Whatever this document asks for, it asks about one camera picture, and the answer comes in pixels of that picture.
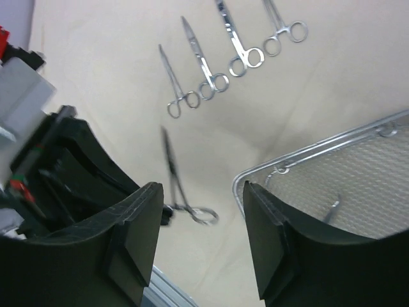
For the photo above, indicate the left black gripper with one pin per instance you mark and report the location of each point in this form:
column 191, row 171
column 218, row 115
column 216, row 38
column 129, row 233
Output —
column 73, row 181

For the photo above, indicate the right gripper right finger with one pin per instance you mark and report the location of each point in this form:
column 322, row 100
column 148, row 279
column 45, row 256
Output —
column 301, row 261

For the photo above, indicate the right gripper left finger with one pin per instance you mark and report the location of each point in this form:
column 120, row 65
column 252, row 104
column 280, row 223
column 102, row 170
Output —
column 104, row 260

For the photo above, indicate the steel tweezers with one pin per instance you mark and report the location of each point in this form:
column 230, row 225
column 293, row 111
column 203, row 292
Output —
column 333, row 209

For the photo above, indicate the steel straight hemostat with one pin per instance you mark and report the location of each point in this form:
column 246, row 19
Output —
column 200, row 215

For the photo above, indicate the wire mesh instrument tray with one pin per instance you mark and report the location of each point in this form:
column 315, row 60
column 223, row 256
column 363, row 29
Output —
column 367, row 165

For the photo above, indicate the beige wrapping cloth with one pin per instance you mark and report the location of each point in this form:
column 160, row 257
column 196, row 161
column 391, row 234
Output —
column 103, row 58

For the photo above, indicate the steel curved hemostat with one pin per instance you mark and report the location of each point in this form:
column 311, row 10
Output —
column 191, row 98

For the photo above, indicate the steel ring-handled clamp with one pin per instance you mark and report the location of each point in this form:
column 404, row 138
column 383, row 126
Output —
column 208, row 88

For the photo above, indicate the steel scissors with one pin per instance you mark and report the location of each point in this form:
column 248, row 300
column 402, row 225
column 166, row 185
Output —
column 242, row 54

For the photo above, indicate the steel ring-handled forceps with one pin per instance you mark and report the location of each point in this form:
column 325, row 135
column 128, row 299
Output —
column 272, row 45

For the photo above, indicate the aluminium front rail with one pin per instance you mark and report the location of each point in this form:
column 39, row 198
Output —
column 162, row 292

